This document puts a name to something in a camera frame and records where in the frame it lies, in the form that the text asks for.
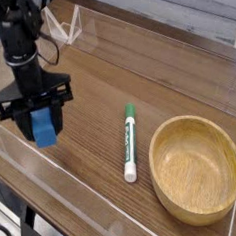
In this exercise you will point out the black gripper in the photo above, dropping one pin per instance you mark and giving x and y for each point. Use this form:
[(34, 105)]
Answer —
[(55, 87)]

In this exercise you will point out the blue block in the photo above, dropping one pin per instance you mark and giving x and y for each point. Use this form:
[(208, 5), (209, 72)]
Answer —
[(43, 130)]

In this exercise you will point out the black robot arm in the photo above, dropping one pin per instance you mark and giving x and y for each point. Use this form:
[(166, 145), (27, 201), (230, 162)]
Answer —
[(20, 28)]

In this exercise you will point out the brown wooden bowl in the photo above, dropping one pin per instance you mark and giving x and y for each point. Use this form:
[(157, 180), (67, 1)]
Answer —
[(193, 169)]

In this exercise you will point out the green white marker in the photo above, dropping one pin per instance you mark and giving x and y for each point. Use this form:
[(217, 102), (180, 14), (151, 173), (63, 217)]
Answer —
[(130, 168)]

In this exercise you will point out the clear acrylic front wall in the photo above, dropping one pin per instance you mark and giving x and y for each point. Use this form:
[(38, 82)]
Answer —
[(64, 201)]

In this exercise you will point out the clear acrylic corner bracket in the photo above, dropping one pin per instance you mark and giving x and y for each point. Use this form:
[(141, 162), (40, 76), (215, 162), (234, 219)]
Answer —
[(64, 32)]

